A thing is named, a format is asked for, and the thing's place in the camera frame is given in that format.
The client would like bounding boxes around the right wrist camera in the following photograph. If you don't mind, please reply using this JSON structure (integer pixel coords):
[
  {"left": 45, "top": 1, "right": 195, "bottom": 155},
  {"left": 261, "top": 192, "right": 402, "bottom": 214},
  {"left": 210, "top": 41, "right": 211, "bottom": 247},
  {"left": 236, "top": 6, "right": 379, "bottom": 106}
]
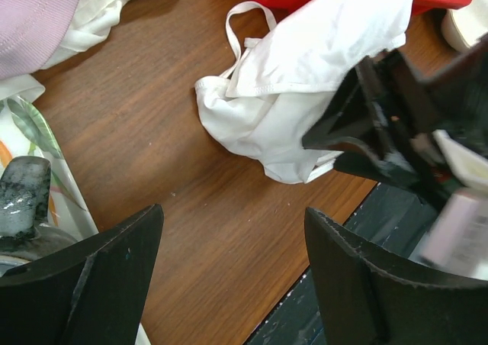
[{"left": 409, "top": 130, "right": 487, "bottom": 281}]

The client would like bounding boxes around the mauve tank top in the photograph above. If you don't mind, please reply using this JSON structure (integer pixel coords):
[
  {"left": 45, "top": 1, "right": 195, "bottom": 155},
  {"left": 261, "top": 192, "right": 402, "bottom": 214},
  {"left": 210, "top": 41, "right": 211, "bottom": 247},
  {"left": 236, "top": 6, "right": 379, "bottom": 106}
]
[{"left": 1, "top": 0, "right": 79, "bottom": 79}]

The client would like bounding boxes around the floral serving tray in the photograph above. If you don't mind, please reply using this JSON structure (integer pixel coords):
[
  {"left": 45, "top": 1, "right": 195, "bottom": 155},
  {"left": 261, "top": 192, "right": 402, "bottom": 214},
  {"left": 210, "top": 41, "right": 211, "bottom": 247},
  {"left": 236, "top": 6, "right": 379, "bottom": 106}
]
[{"left": 0, "top": 95, "right": 152, "bottom": 345}]

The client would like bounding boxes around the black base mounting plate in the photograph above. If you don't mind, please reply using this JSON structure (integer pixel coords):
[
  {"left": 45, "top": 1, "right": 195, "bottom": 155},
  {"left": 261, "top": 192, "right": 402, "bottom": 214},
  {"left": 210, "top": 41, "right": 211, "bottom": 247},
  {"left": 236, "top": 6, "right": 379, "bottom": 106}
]
[{"left": 245, "top": 183, "right": 438, "bottom": 344}]

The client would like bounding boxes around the white hanging garment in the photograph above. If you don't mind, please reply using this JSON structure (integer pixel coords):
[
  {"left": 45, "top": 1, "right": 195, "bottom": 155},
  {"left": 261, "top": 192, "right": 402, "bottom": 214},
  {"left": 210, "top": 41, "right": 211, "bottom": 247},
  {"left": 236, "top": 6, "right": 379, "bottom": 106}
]
[{"left": 1, "top": 0, "right": 129, "bottom": 102}]

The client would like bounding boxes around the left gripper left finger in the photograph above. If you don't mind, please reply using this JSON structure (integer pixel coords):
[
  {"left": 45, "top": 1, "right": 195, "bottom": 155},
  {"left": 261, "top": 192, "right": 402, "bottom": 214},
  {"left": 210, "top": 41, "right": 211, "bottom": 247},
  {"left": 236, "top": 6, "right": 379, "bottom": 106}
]
[{"left": 1, "top": 205, "right": 164, "bottom": 344}]

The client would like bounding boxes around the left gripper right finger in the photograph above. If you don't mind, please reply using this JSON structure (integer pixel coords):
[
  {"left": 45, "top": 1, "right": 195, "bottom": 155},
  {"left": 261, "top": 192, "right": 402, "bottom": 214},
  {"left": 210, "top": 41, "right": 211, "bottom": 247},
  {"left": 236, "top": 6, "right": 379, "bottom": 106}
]
[{"left": 304, "top": 208, "right": 487, "bottom": 344}]

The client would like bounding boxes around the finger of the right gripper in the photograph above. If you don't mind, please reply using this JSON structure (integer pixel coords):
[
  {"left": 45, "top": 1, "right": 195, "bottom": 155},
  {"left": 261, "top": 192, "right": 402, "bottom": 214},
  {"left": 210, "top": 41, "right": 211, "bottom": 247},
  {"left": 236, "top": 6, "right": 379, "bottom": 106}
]
[
  {"left": 301, "top": 69, "right": 385, "bottom": 158},
  {"left": 333, "top": 146, "right": 431, "bottom": 196}
]

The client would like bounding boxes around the white tank top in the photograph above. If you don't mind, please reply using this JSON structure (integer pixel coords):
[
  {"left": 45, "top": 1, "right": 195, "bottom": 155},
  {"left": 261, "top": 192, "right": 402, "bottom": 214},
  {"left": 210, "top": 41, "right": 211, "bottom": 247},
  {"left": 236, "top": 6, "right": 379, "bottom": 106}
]
[{"left": 194, "top": 0, "right": 411, "bottom": 184}]

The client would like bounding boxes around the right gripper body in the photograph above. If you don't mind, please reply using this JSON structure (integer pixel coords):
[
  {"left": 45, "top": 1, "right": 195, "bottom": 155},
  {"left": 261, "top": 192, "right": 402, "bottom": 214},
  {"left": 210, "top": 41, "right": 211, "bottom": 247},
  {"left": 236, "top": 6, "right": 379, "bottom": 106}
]
[{"left": 365, "top": 37, "right": 487, "bottom": 208}]

